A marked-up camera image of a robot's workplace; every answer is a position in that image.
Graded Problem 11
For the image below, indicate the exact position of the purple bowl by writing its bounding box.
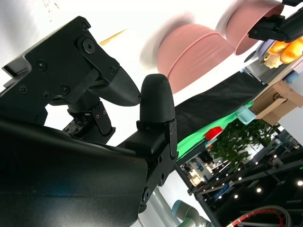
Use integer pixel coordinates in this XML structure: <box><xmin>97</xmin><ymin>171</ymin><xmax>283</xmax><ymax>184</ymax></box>
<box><xmin>256</xmin><ymin>39</ymin><xmax>278</xmax><ymax>66</ymax></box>

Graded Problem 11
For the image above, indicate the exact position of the teal cup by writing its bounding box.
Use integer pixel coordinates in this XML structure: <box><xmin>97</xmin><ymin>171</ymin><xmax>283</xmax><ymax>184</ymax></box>
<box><xmin>236</xmin><ymin>105</ymin><xmax>258</xmax><ymax>125</ymax></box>

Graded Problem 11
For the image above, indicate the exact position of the orange tape strip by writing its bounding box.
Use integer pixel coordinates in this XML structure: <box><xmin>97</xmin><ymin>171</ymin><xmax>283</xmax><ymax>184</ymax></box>
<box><xmin>99</xmin><ymin>28</ymin><xmax>129</xmax><ymax>46</ymax></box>

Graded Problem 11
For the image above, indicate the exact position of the green leafy plant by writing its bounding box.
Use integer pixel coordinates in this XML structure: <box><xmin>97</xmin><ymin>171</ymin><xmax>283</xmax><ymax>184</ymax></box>
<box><xmin>210</xmin><ymin>119</ymin><xmax>283</xmax><ymax>174</ymax></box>

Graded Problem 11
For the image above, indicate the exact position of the yellow toy bread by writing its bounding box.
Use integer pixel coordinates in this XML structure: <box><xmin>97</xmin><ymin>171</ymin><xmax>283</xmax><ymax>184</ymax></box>
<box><xmin>264</xmin><ymin>37</ymin><xmax>303</xmax><ymax>70</ymax></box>

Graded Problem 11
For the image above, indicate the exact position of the red round container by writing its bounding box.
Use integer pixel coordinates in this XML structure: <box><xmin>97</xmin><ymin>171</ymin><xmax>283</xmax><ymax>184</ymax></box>
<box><xmin>204</xmin><ymin>126</ymin><xmax>224</xmax><ymax>142</ymax></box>

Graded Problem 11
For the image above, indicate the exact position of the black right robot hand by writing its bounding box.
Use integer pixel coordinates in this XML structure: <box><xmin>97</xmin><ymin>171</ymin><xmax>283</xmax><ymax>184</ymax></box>
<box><xmin>0</xmin><ymin>16</ymin><xmax>178</xmax><ymax>227</ymax></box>

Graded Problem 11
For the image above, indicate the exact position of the brown cardboard box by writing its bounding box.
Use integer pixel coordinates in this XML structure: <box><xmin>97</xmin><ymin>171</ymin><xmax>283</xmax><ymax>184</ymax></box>
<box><xmin>250</xmin><ymin>79</ymin><xmax>303</xmax><ymax>126</ymax></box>

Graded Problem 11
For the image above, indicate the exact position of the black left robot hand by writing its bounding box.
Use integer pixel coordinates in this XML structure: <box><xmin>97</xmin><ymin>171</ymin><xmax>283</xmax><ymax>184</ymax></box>
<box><xmin>247</xmin><ymin>0</ymin><xmax>303</xmax><ymax>44</ymax></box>

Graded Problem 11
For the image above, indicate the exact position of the black backdrop cloth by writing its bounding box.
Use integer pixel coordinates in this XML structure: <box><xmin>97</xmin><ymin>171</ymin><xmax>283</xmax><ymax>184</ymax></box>
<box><xmin>174</xmin><ymin>70</ymin><xmax>268</xmax><ymax>143</ymax></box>

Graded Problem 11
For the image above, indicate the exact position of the green cloth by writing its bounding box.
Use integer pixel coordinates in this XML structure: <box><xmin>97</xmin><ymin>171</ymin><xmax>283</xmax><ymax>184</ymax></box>
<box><xmin>176</xmin><ymin>100</ymin><xmax>254</xmax><ymax>160</ymax></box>

